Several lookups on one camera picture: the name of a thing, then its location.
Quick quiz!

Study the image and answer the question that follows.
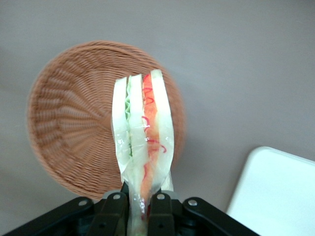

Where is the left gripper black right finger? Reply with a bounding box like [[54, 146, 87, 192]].
[[149, 191, 259, 236]]

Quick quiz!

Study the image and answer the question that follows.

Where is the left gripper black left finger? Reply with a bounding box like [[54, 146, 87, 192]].
[[0, 183, 130, 236]]

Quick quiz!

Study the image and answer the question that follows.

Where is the triangular sandwich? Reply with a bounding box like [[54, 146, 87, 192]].
[[111, 69, 176, 236]]

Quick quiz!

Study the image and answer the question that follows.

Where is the round brown wicker basket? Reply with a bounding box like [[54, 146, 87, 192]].
[[25, 40, 187, 200]]

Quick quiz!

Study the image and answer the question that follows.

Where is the cream rectangular plastic tray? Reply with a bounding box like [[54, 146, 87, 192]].
[[225, 146, 315, 236]]

